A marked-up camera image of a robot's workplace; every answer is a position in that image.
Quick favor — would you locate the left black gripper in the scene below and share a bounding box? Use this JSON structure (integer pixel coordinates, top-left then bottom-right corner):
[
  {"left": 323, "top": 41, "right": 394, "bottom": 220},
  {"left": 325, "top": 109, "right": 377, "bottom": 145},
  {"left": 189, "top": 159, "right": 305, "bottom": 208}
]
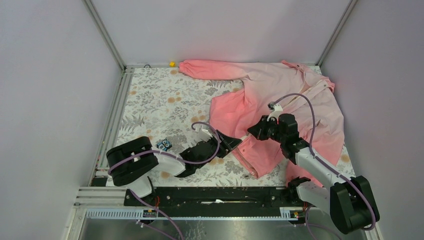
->
[{"left": 196, "top": 129, "right": 242, "bottom": 169}]

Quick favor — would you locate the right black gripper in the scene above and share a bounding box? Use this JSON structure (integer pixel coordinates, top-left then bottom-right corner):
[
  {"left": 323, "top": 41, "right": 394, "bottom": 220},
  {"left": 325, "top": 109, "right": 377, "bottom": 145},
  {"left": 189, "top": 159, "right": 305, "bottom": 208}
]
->
[{"left": 247, "top": 115, "right": 286, "bottom": 144}]

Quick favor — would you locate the pink zip-up jacket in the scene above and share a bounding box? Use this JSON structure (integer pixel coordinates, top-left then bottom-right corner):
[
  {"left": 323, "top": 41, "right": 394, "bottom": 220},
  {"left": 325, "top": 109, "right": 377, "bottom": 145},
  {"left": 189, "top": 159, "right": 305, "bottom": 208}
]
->
[{"left": 179, "top": 59, "right": 345, "bottom": 187}]

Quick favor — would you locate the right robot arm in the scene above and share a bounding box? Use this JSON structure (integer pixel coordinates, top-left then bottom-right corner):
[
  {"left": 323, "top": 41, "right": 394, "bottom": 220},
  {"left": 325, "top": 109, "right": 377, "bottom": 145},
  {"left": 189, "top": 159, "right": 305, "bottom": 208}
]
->
[{"left": 247, "top": 113, "right": 380, "bottom": 235}]

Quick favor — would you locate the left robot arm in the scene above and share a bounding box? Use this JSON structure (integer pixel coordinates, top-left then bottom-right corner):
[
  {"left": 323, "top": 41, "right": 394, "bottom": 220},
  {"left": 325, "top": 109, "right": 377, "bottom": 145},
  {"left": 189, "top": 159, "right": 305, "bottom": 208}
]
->
[{"left": 106, "top": 129, "right": 242, "bottom": 206}]

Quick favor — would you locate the black owl toy block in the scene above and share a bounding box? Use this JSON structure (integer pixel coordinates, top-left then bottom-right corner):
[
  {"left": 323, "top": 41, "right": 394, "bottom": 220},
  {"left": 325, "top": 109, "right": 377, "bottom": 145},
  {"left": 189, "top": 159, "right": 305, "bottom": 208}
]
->
[{"left": 156, "top": 138, "right": 173, "bottom": 152}]

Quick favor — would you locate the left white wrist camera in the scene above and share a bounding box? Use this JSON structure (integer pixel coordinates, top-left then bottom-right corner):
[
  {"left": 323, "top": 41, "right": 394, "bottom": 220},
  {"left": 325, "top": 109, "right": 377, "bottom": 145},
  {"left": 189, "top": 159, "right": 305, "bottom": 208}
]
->
[{"left": 197, "top": 127, "right": 215, "bottom": 142}]

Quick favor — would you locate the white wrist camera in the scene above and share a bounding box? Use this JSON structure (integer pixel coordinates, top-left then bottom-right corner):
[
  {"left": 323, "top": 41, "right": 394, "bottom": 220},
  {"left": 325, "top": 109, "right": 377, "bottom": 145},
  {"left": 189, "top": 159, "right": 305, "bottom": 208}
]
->
[
  {"left": 267, "top": 102, "right": 283, "bottom": 122},
  {"left": 197, "top": 127, "right": 215, "bottom": 142}
]

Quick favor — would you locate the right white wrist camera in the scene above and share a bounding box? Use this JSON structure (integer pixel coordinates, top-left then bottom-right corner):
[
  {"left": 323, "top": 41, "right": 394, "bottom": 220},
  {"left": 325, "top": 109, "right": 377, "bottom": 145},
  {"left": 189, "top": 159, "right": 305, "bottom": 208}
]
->
[{"left": 267, "top": 102, "right": 283, "bottom": 122}]

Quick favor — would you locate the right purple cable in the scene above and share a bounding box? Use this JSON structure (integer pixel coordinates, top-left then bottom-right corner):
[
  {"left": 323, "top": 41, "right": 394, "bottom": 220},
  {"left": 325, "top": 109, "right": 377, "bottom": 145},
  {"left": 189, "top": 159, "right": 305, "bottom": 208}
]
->
[{"left": 268, "top": 93, "right": 378, "bottom": 240}]

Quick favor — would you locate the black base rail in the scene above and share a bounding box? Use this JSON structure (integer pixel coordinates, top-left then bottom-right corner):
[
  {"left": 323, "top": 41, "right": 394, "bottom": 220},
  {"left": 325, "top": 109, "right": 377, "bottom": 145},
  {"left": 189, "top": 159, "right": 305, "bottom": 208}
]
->
[{"left": 123, "top": 186, "right": 308, "bottom": 220}]

